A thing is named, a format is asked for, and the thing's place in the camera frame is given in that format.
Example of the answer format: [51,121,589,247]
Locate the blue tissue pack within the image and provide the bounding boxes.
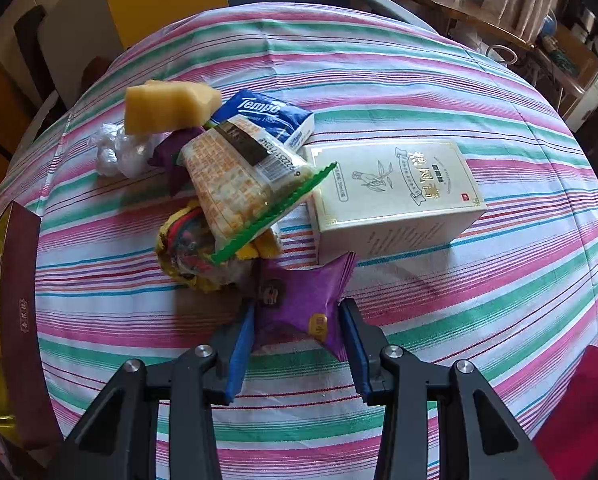
[210,90,315,151]

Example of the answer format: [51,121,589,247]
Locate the yellow panel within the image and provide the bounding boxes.
[101,0,230,51]

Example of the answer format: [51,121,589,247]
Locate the clear plastic bag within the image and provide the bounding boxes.
[89,122,162,178]

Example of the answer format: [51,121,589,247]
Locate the yellow sock bundle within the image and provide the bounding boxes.
[158,200,282,293]

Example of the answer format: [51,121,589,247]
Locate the purple snack packet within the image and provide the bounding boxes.
[148,130,205,196]
[251,251,360,361]

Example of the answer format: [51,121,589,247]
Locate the red cloth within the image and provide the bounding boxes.
[532,344,598,480]

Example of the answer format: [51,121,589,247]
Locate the wooden desk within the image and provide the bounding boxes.
[366,0,537,51]

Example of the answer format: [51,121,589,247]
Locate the dark brown chair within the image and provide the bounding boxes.
[14,5,114,106]

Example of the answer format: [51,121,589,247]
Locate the striped tablecloth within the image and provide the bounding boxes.
[0,2,598,480]

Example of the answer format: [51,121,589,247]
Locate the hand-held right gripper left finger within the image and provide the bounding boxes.
[46,302,257,480]

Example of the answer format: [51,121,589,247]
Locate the cream tea box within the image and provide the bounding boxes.
[301,139,487,266]

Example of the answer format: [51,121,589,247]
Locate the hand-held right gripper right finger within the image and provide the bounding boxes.
[339,298,555,480]

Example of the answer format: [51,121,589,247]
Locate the dark red box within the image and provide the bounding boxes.
[0,200,64,451]

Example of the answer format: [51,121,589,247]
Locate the yellow sponge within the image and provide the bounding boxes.
[124,80,222,136]

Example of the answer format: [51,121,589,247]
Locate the clear checked cracker packet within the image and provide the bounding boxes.
[179,114,340,266]

